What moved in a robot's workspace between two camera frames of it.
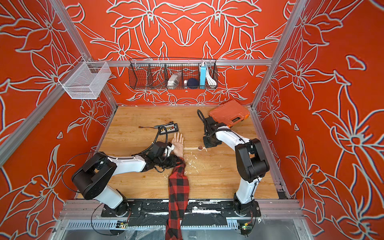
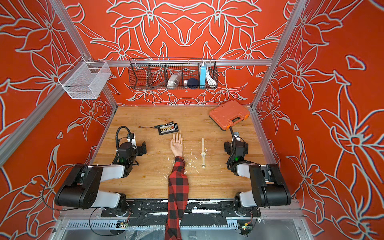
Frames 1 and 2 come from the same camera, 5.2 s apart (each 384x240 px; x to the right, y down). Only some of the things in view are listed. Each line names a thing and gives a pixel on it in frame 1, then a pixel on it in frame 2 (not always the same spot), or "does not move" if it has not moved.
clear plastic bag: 174,80 does not move
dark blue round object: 193,83 does not move
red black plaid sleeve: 178,189 does not move
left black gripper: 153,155 -> 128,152
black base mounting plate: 195,209 does not move
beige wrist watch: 200,148 -> 203,154
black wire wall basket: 173,73 does not move
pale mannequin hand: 178,141 does not move
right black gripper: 206,143 -> 228,147
